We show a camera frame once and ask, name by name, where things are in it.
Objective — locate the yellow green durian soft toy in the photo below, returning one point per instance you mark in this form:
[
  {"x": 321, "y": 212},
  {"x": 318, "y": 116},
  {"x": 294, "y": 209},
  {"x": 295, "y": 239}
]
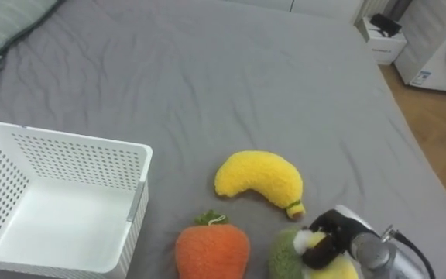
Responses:
[{"x": 285, "y": 259}]

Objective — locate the white nightstand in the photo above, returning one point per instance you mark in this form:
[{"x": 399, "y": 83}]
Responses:
[{"x": 385, "y": 48}]

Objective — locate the white perforated plastic basket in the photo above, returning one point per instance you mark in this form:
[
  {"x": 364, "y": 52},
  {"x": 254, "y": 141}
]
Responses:
[{"x": 64, "y": 221}]

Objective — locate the grey bed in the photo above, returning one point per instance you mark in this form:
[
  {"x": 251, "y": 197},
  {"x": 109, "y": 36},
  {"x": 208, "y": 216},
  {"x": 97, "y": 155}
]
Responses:
[{"x": 223, "y": 77}]

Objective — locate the white wardrobe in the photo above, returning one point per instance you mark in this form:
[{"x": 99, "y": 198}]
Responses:
[{"x": 323, "y": 7}]

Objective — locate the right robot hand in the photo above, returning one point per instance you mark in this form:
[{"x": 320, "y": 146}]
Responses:
[{"x": 337, "y": 228}]

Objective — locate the orange carrot soft toy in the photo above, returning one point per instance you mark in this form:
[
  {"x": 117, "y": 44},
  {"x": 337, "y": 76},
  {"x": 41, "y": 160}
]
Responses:
[{"x": 211, "y": 252}]

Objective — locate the black object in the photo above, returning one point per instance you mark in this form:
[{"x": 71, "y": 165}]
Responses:
[{"x": 385, "y": 24}]

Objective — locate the white washing machine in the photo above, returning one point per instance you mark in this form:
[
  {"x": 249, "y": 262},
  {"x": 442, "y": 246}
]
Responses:
[{"x": 428, "y": 50}]

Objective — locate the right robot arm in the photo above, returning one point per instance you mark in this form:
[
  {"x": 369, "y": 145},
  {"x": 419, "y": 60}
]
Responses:
[{"x": 378, "y": 257}]

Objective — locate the yellow banana soft toy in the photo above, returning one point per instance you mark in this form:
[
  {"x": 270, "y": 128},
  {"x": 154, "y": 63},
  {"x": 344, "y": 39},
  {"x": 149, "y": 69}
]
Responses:
[{"x": 261, "y": 174}]

